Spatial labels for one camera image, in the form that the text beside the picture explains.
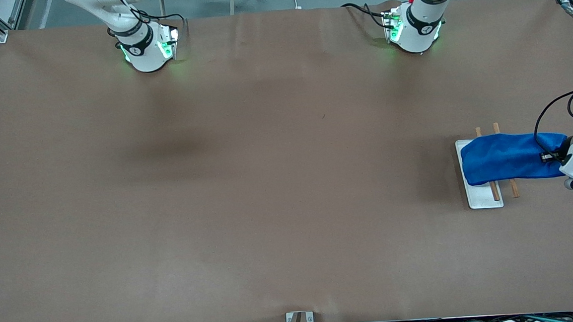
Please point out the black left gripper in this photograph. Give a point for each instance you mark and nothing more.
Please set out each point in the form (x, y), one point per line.
(559, 154)

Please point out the blue microfibre towel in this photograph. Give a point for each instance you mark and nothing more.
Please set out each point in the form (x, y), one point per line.
(505, 160)

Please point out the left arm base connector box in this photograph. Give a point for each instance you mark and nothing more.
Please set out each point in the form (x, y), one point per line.
(391, 25)

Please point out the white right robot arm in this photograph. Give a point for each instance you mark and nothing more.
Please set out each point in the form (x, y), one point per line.
(143, 57)

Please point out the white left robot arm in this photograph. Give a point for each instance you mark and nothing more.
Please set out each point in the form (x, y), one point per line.
(420, 36)

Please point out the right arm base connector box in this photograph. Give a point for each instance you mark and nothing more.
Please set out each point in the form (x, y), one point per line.
(169, 41)

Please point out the white towel rack wooden bars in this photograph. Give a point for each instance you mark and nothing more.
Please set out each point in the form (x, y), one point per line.
(483, 199)

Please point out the brown table cover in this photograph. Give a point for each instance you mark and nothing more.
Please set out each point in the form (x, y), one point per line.
(287, 181)

